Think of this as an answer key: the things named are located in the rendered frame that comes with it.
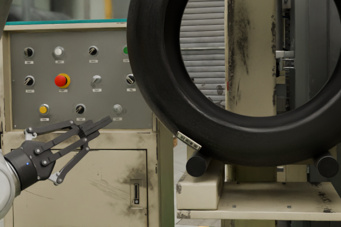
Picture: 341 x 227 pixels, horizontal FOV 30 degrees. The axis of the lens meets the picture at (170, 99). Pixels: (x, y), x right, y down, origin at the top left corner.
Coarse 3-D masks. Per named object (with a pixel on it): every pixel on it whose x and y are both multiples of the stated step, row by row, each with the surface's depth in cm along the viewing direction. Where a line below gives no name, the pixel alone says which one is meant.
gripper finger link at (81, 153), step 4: (84, 148) 126; (88, 148) 127; (80, 152) 126; (84, 152) 126; (76, 156) 125; (80, 156) 126; (72, 160) 124; (76, 160) 125; (68, 164) 124; (72, 164) 124; (64, 168) 123; (68, 168) 124; (60, 172) 123; (64, 172) 123; (60, 176) 122; (64, 176) 123; (56, 180) 122; (60, 180) 122
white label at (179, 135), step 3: (180, 132) 137; (177, 135) 140; (180, 135) 138; (183, 135) 137; (180, 138) 140; (183, 138) 139; (186, 138) 137; (189, 138) 137; (186, 141) 139; (189, 141) 138; (192, 141) 136; (189, 144) 140; (192, 144) 139; (195, 144) 137; (198, 144) 136; (195, 147) 139; (198, 147) 138
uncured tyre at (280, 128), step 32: (160, 0) 135; (128, 32) 141; (160, 32) 136; (160, 64) 136; (160, 96) 137; (192, 96) 164; (320, 96) 160; (192, 128) 137; (224, 128) 135; (256, 128) 135; (288, 128) 133; (320, 128) 133; (224, 160) 140; (256, 160) 138; (288, 160) 137
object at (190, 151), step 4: (188, 148) 172; (192, 148) 172; (332, 148) 167; (336, 148) 168; (188, 152) 173; (192, 152) 172; (332, 152) 167; (336, 152) 168; (188, 156) 173; (336, 156) 168; (304, 160) 168; (308, 160) 168; (336, 160) 168; (228, 164) 172; (232, 164) 171; (292, 164) 169; (296, 164) 169; (300, 164) 169; (304, 164) 169; (308, 164) 169; (312, 164) 168
